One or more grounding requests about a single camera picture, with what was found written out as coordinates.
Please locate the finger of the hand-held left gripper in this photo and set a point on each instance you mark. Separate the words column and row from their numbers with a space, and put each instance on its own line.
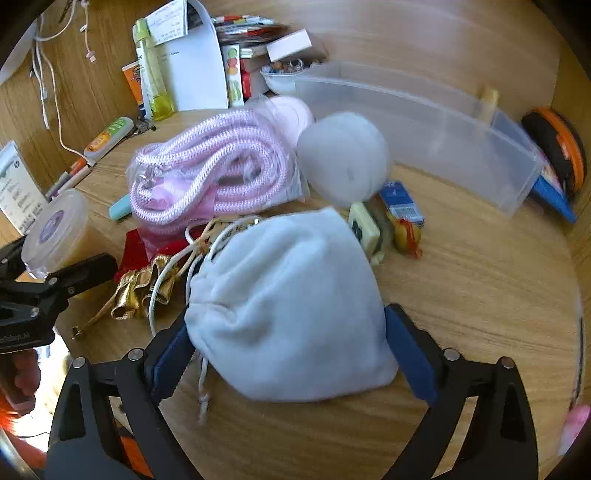
column 87, row 272

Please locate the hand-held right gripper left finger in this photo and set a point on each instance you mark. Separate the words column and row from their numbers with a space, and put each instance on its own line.
column 168, row 369

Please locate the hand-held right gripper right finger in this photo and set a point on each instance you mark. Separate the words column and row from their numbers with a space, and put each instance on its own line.
column 408, row 355

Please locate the green gourd charm red tassel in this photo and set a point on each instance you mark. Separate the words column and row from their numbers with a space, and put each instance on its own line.
column 406, row 235

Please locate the green-backed mahjong tile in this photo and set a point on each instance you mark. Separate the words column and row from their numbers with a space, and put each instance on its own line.
column 364, row 228

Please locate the clear plastic storage box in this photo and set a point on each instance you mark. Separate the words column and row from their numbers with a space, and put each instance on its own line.
column 438, row 134

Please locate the wooden desktop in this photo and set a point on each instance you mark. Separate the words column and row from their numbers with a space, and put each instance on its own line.
column 485, row 286

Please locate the person's left hand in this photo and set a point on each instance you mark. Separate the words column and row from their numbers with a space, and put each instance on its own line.
column 21, row 374

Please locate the gold ribbon bow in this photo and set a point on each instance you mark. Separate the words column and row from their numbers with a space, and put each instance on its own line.
column 131, row 286

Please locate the clear plastic jar with lid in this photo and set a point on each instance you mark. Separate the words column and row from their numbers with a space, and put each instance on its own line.
column 57, row 230

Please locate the red packet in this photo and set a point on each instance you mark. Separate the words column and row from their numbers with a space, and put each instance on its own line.
column 134, row 249

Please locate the teal eraser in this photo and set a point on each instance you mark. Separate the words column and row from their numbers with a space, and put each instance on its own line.
column 120, row 207

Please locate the white marker pen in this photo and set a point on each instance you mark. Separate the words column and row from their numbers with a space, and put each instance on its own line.
column 69, row 183

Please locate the orange-capped marker pen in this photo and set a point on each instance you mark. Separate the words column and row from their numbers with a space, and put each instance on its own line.
column 76, row 167

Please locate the white printed leaflet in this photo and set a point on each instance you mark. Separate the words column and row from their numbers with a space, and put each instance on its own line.
column 16, row 189

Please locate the blue card box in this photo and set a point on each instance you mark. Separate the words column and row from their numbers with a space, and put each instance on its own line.
column 401, row 201

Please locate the dark keyring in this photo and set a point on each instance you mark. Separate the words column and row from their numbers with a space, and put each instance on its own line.
column 144, row 124

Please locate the orange carton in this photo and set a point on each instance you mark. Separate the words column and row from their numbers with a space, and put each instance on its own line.
column 134, row 83

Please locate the yellow-green bottle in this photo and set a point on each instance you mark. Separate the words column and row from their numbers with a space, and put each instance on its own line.
column 154, row 78

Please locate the white fluffy ball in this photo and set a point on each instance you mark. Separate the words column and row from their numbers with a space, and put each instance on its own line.
column 341, row 157

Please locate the colourful striped book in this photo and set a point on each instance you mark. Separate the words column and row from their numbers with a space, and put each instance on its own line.
column 554, row 194

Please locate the white paper sheet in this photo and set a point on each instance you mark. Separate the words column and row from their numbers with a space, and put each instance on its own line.
column 198, row 74

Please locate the fruit print card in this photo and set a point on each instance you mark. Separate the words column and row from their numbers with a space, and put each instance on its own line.
column 232, row 74

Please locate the black case orange zipper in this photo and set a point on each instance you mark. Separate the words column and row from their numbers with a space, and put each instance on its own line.
column 561, row 147

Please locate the pink round pad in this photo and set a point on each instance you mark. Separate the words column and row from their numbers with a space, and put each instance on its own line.
column 295, row 115

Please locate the cream bottle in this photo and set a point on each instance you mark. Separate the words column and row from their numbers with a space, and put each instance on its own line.
column 488, row 104

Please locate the white bowl of beads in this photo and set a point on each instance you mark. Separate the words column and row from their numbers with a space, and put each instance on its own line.
column 281, row 81

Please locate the stack of books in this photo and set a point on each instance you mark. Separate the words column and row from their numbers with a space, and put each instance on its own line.
column 249, row 32

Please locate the pink and white box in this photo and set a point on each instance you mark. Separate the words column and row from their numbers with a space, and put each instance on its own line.
column 288, row 45

